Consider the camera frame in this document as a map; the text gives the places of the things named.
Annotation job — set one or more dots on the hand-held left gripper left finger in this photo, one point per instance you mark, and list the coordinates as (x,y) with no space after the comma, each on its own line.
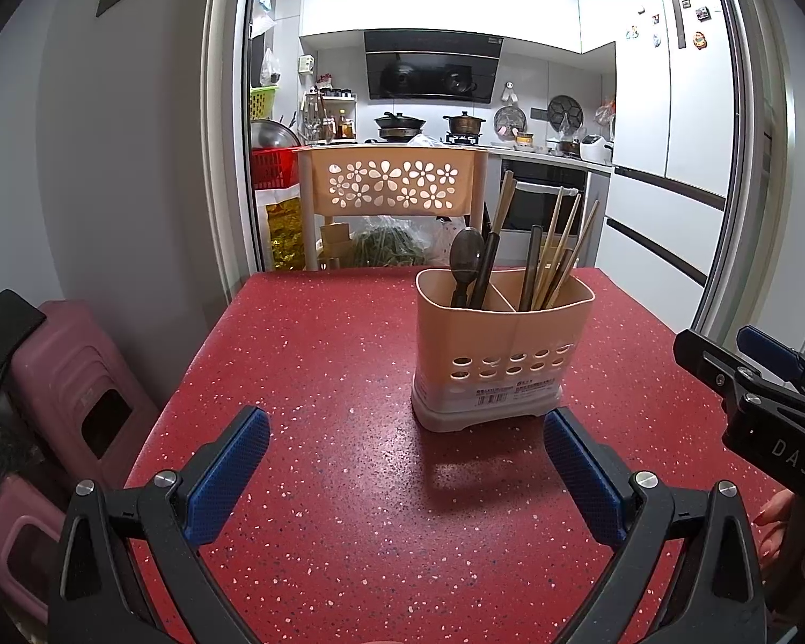
(231,469)

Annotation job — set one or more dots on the black flat device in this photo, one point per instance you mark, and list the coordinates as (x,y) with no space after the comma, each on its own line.
(3,329)

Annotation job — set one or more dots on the clear plastic bag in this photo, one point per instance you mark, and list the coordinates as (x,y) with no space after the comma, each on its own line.
(426,141)

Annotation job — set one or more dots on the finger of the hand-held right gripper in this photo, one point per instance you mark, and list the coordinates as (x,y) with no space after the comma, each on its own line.
(768,349)
(704,355)

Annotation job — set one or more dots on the dark cooking pot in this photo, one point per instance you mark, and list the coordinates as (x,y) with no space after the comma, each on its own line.
(465,124)

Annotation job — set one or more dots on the black chopsticks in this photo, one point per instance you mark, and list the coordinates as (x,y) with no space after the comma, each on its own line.
(531,261)

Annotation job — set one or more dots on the black range hood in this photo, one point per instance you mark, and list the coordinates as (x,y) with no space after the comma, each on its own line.
(429,70)

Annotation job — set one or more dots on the red plastic basket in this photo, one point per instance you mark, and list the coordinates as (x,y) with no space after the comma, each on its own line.
(272,168)

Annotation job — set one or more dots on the white printed plastic bag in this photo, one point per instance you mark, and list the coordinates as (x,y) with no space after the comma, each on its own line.
(446,241)

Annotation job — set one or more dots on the white refrigerator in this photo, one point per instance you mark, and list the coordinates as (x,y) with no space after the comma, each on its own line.
(677,114)

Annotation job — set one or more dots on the round multi-cup hanging pan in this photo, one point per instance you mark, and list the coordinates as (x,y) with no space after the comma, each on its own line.
(565,111)

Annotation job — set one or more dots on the white spice rack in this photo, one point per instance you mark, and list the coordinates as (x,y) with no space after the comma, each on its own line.
(332,121)

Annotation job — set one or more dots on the small cardboard box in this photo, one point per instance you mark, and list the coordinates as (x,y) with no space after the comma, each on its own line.
(335,241)

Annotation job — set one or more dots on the bag of green vegetables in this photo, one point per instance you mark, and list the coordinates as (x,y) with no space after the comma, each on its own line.
(389,245)

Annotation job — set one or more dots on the white wall outlet box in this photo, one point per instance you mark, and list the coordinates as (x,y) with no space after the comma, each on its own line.
(306,65)

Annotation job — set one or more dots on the black wok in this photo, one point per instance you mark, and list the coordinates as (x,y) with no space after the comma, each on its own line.
(399,124)

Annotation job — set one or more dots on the person's right hand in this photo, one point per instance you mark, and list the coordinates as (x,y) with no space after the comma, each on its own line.
(775,516)

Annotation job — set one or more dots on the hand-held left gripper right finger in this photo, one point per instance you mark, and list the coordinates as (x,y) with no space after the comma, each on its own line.
(583,476)

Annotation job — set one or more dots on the metal bowl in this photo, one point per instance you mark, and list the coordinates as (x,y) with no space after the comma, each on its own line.
(272,135)

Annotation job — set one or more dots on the white rice cooker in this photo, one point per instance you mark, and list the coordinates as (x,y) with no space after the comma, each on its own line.
(594,149)

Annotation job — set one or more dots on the green plastic basket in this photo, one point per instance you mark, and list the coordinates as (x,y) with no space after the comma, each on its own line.
(263,102)

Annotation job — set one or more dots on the beige plastic utensil holder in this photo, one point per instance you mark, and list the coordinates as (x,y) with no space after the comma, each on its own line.
(496,342)

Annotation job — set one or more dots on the beige flower-cutout storage cart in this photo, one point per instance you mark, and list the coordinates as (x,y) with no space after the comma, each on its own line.
(315,181)

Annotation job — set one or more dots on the black built-in oven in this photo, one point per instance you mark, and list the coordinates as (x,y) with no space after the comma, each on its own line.
(530,204)

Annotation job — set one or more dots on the pink plastic stool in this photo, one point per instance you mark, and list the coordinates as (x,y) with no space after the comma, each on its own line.
(60,349)
(7,536)

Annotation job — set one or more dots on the yellow foil bag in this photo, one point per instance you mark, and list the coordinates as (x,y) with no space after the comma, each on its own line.
(285,235)

